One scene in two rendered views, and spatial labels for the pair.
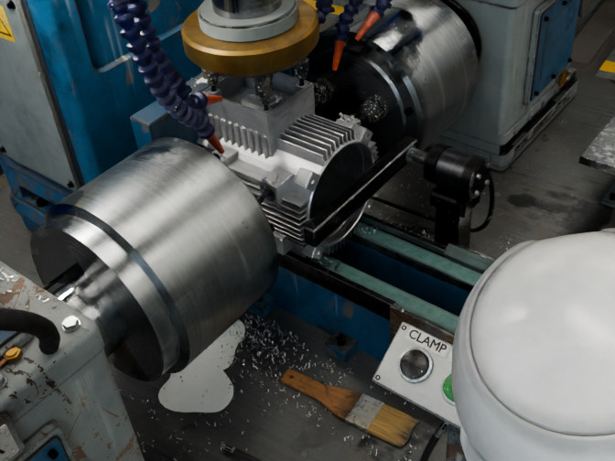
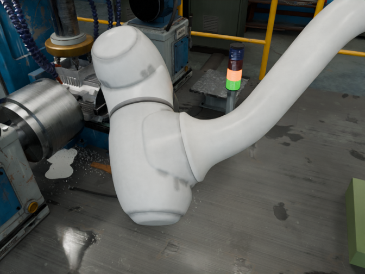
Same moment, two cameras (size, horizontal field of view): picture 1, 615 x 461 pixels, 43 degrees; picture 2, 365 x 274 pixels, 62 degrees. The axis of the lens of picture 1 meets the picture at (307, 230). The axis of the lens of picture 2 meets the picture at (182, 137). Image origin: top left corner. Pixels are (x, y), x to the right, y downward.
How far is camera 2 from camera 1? 0.28 m
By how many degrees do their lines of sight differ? 12
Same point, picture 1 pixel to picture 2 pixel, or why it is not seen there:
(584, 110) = (194, 80)
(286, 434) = (92, 181)
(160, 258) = (39, 113)
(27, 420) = not seen: outside the picture
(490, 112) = not seen: hidden behind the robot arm
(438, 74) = not seen: hidden behind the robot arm
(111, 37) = (19, 48)
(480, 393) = (94, 57)
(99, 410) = (18, 161)
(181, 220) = (46, 101)
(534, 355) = (104, 46)
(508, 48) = (163, 55)
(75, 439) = (10, 171)
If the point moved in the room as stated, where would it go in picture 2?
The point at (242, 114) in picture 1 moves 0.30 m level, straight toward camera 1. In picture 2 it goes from (69, 72) to (75, 111)
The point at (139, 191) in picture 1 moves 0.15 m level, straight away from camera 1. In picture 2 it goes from (30, 92) to (24, 75)
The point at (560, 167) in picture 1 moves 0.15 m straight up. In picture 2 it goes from (186, 97) to (187, 72)
